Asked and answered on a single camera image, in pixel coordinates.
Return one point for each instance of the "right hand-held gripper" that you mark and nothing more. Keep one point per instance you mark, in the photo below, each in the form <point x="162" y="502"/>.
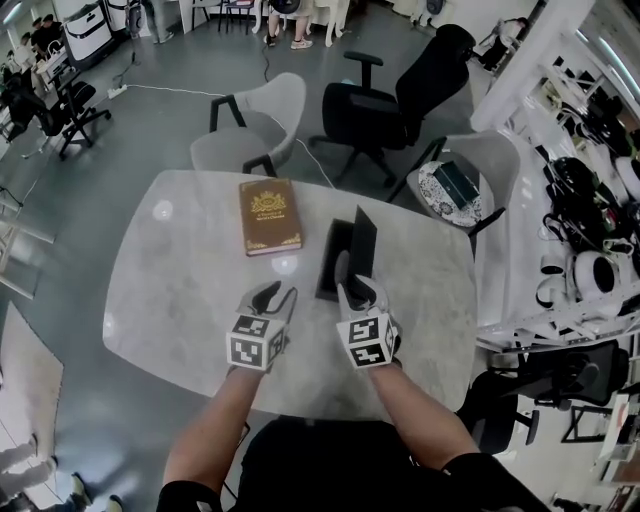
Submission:
<point x="367" y="340"/>

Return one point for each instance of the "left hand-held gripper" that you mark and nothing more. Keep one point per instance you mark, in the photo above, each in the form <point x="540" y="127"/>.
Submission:
<point x="252" y="345"/>

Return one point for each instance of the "black box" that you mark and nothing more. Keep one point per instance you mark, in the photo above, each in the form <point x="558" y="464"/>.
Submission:
<point x="362" y="240"/>

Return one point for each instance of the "person's right forearm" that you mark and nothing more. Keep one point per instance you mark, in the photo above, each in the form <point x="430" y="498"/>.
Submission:
<point x="420" y="420"/>

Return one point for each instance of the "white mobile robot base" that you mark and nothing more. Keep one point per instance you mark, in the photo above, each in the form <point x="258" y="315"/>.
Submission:
<point x="87" y="30"/>

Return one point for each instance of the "person's left forearm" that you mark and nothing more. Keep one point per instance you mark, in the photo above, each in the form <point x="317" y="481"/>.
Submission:
<point x="215" y="425"/>

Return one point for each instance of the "dark green box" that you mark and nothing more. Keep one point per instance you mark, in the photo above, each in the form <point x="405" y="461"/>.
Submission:
<point x="455" y="185"/>

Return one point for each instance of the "brown hardcover book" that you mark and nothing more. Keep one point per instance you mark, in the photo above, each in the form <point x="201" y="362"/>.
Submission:
<point x="270" y="217"/>

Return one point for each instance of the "patterned round cushion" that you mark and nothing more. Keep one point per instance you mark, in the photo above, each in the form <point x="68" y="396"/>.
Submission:
<point x="435" y="200"/>

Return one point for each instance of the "grey armchair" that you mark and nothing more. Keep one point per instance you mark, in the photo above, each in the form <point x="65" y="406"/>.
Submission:
<point x="265" y="125"/>
<point x="495" y="160"/>

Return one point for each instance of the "black office chair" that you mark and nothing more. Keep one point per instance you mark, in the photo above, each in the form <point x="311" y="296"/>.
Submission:
<point x="505" y="405"/>
<point x="360" y="115"/>
<point x="50" y="110"/>

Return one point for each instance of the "person's black shirt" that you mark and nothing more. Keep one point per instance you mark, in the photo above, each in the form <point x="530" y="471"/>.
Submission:
<point x="340" y="470"/>

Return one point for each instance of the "pile of black white devices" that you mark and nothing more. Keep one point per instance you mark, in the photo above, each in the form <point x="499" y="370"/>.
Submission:
<point x="585" y="200"/>

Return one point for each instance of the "beige floor mat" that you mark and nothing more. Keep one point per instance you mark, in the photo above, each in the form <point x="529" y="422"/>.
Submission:
<point x="30" y="390"/>

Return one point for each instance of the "white metal rack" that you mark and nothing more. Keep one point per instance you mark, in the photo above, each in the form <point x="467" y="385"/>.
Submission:
<point x="525" y="100"/>

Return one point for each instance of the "white desk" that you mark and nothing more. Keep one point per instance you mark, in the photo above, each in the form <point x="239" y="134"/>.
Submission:
<point x="20" y="240"/>

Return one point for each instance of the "white power strip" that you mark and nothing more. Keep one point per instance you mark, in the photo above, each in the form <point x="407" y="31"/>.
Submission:
<point x="117" y="91"/>

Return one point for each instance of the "white vanity table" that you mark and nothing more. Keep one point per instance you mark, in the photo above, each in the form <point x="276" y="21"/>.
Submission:
<point x="336" y="20"/>

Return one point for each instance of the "black metal frame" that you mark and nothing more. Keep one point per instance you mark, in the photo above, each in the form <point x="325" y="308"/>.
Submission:
<point x="575" y="425"/>

